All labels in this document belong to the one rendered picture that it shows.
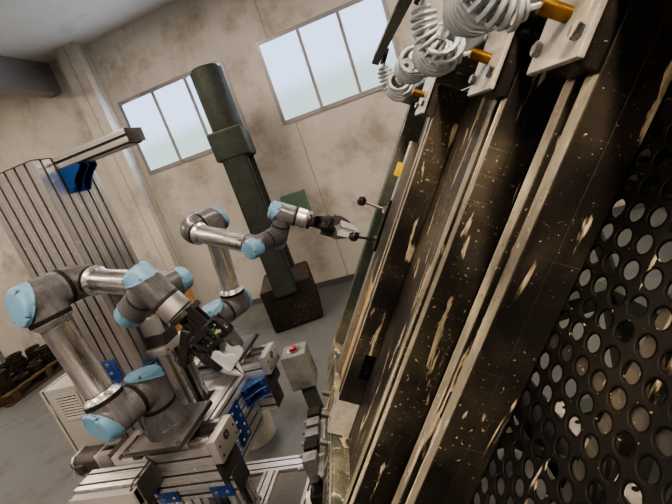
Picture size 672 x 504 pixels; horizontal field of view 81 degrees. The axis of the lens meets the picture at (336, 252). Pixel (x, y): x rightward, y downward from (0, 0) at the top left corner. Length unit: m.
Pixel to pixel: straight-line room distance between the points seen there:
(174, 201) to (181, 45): 1.95
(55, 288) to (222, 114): 3.32
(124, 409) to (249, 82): 4.40
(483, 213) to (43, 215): 1.43
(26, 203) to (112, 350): 0.60
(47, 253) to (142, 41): 4.50
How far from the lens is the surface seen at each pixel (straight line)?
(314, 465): 1.60
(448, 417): 0.54
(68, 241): 1.65
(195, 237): 1.70
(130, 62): 6.05
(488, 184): 0.66
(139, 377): 1.50
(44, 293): 1.40
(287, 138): 5.15
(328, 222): 1.45
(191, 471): 1.62
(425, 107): 1.08
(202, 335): 1.00
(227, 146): 4.17
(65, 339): 1.41
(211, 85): 4.52
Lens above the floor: 1.76
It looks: 15 degrees down
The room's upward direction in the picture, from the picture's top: 19 degrees counter-clockwise
